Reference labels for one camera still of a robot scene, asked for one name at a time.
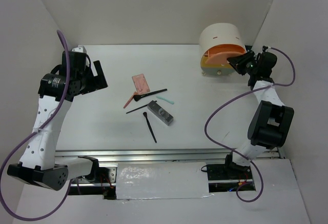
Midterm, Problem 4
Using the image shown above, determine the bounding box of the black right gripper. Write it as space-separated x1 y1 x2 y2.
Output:
228 50 259 75

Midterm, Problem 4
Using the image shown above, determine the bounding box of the orange drawer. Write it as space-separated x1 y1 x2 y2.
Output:
205 44 246 66

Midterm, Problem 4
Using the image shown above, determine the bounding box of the cream round drawer organizer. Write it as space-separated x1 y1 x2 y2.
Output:
199 23 247 76

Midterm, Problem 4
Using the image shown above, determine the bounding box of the pink makeup palette card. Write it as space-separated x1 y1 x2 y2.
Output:
132 74 150 95

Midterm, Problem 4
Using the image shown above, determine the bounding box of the black fan makeup brush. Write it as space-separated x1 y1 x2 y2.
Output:
133 89 167 101

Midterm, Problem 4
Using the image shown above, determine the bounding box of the black angled makeup brush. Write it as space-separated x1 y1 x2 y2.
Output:
143 112 157 143

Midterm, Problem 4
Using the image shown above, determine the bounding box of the silver black cosmetics box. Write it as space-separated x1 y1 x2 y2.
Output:
147 100 174 126

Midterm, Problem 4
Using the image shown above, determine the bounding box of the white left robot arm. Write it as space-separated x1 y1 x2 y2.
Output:
7 46 108 191

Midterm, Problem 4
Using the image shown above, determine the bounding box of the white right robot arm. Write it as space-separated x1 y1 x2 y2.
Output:
223 51 294 179

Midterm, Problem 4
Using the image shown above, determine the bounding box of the pink makeup brush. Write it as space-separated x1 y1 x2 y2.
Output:
123 92 138 109

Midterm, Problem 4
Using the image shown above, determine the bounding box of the thin black eyeliner pencil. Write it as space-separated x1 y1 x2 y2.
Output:
126 104 148 114

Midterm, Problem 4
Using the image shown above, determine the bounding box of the teal plastic spatula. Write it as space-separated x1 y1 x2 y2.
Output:
156 96 175 105

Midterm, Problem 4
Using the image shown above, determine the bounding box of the white foil covered panel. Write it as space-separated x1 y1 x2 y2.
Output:
116 162 210 200

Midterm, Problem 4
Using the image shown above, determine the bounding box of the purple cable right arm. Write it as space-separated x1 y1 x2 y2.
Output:
204 46 296 203

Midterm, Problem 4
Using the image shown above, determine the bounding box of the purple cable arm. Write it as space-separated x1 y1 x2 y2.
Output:
204 46 296 203
0 30 75 221

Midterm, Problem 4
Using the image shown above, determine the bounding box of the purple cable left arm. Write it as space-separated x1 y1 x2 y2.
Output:
0 30 75 221

